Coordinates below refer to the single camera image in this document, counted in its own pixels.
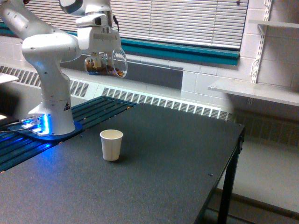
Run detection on black table leg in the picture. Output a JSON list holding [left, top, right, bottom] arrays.
[[217, 130, 245, 224]]

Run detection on white tray at left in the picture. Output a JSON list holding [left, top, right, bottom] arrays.
[[0, 73, 19, 84]]

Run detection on clear plastic cup with nuts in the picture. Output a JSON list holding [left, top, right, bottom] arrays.
[[84, 48, 128, 78]]

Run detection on black cable at base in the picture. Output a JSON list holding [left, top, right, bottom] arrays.
[[0, 119, 24, 133]]

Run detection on white upper wall shelf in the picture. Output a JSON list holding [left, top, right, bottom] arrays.
[[249, 20, 299, 28]]

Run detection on white wall shelf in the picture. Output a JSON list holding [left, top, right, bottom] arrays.
[[208, 79, 299, 106], [249, 20, 299, 28]]

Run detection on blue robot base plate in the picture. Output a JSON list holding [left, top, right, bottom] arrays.
[[16, 121, 83, 142]]

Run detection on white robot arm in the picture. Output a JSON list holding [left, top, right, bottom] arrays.
[[0, 0, 128, 136]]

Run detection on white baseboard radiator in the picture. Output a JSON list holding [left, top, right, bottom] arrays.
[[0, 65, 236, 121]]

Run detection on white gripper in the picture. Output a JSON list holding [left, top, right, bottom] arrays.
[[76, 14, 121, 67]]

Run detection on white shelf bracket rail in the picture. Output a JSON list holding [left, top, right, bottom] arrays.
[[250, 0, 272, 84]]

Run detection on white paper cup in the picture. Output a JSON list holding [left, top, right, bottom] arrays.
[[100, 129, 123, 161]]

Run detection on white window blinds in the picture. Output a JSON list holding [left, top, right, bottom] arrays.
[[23, 0, 249, 49]]

